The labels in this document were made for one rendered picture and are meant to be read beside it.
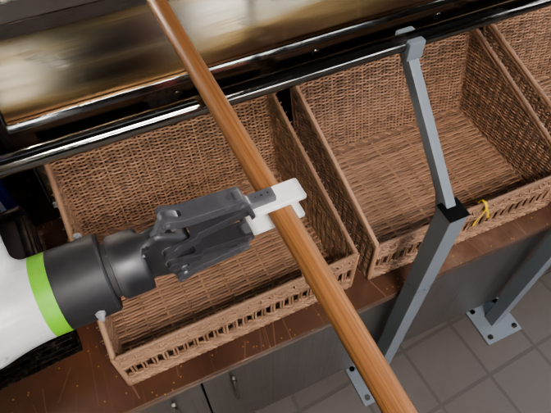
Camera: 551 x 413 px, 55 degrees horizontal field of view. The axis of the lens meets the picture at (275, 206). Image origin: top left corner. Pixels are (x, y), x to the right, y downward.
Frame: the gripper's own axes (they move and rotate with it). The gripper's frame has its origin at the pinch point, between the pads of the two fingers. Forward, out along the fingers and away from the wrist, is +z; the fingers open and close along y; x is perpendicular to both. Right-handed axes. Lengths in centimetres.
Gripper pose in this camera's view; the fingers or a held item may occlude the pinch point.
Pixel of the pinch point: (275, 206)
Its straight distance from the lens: 63.9
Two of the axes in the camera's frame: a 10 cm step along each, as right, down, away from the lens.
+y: 0.0, 5.8, 8.2
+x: 4.3, 7.4, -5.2
